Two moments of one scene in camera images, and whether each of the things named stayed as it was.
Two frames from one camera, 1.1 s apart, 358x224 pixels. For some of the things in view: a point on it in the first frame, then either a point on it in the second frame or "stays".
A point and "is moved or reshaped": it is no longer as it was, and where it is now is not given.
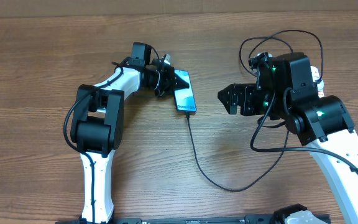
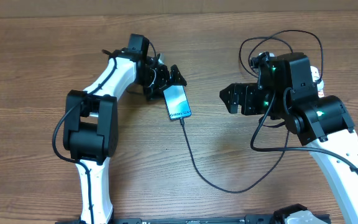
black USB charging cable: (263, 39) is moved or reshaped
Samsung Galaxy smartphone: (184, 98) is moved or reshaped
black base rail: (255, 219) stays
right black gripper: (247, 93) stays
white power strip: (316, 76) stays
